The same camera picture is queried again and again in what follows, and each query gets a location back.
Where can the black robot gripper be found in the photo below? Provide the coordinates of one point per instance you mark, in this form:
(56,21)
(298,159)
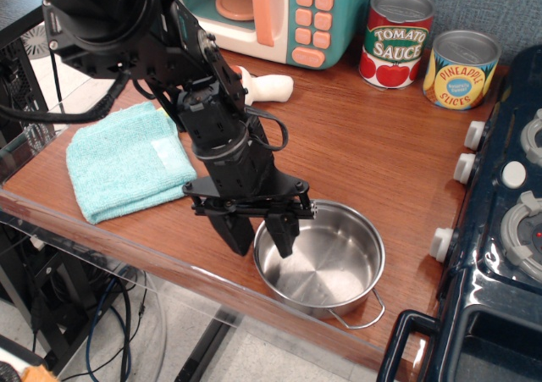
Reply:
(244,183)

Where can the silver two-handled pan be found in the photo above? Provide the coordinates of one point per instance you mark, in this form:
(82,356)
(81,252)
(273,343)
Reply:
(337,261)

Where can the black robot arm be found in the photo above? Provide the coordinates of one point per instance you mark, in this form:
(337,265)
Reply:
(161,43)

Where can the plush brown mushroom toy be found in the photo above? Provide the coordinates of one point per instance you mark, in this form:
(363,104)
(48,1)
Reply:
(267,88)

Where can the black table leg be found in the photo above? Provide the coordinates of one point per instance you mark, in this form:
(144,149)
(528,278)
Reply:
(204,351)

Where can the light blue folded towel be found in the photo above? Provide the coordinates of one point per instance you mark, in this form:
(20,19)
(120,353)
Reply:
(130,161)

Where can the plush yellow-green vegetable toy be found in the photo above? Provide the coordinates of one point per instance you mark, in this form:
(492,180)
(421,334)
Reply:
(163,112)

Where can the white stove knob front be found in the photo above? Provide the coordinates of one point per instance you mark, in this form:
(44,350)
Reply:
(440,243)

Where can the white stove knob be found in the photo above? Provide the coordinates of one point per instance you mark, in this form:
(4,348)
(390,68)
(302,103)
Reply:
(440,243)
(464,167)
(474,135)

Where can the white stove knob middle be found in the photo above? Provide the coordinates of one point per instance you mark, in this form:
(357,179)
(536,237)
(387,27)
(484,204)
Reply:
(464,167)

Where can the teal cream toy microwave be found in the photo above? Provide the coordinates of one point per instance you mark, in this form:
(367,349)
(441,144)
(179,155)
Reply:
(312,34)

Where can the white stove knob rear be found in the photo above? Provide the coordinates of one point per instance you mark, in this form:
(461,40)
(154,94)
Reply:
(474,135)

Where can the dark blue toy stove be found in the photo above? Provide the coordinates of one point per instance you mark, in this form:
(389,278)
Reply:
(488,324)

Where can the tomato sauce can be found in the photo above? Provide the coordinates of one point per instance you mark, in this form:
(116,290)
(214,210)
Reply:
(394,41)

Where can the pineapple slices can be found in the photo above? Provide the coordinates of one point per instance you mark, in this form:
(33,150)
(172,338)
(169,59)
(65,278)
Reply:
(461,67)

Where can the yellow sponge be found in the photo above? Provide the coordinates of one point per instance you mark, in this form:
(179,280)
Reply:
(37,374)

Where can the black metal shelf frame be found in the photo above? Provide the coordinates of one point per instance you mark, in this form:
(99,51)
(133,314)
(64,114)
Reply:
(61,297)

